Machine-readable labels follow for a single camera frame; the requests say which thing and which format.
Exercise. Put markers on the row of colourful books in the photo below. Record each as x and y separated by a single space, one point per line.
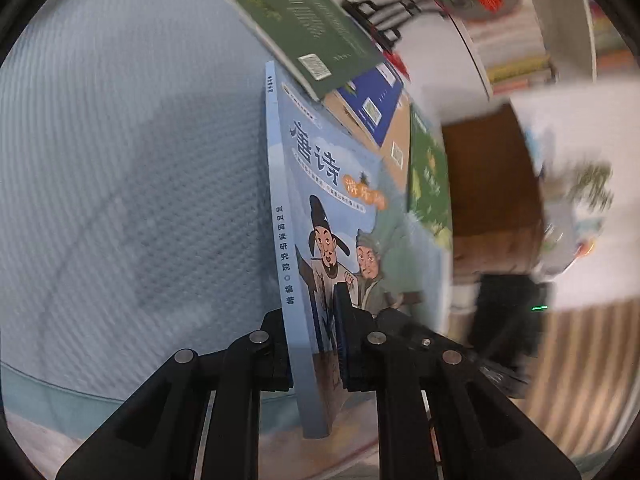
615 35

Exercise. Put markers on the dark blue paperback book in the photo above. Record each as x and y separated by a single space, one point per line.
375 95

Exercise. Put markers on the dark wooden cabinet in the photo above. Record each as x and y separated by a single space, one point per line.
490 185

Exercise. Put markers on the tan paperback book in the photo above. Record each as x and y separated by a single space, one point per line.
397 130

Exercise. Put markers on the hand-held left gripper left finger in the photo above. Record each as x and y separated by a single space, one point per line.
277 355

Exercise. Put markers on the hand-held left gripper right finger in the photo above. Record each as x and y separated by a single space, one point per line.
342 330

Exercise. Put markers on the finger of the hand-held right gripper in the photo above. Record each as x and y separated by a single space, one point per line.
417 335

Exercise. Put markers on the green potted plant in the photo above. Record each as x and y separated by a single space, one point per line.
592 182

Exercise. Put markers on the dark green paperback book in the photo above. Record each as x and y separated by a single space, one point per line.
300 30

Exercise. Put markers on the light blue quilted mat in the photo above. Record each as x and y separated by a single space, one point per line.
125 185

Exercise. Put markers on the red tassel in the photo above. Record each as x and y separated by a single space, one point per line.
400 65

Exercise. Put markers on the green leaf patterned book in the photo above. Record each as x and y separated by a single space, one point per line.
427 185

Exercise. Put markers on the row of white and blue books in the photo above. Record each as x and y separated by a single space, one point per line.
510 55

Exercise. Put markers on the light blue illustrated figures book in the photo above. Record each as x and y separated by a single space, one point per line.
320 185

